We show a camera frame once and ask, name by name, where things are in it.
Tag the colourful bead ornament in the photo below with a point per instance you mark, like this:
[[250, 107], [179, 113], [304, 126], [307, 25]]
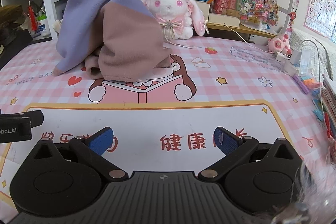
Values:
[[260, 8]]

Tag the white storage box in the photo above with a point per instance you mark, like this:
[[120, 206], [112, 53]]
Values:
[[224, 19]]

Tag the dark clothes pile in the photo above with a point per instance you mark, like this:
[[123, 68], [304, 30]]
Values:
[[11, 27]]

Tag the white plush bunny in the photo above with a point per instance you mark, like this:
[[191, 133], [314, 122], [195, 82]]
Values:
[[174, 7]]

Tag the purple and brown sweater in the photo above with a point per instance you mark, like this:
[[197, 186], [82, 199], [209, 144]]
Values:
[[118, 37]]

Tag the colourful clips and pens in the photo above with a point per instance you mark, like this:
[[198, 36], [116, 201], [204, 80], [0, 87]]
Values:
[[305, 83]]

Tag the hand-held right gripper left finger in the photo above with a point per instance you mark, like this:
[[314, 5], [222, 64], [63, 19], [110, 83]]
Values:
[[101, 142]]

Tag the red tassel ornament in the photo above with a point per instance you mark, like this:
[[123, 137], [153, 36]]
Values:
[[32, 14]]

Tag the pink plush pig toy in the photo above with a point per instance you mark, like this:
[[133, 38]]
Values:
[[279, 43]]

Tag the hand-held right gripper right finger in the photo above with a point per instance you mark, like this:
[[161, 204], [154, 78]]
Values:
[[227, 143]]

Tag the pink checked printed desk mat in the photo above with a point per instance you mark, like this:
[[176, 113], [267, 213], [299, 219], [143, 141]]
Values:
[[236, 82]]

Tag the white bottle with blue label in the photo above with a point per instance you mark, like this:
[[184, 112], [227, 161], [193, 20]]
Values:
[[44, 26]]

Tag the stack of notebooks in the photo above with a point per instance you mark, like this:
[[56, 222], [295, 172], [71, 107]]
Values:
[[329, 103]]

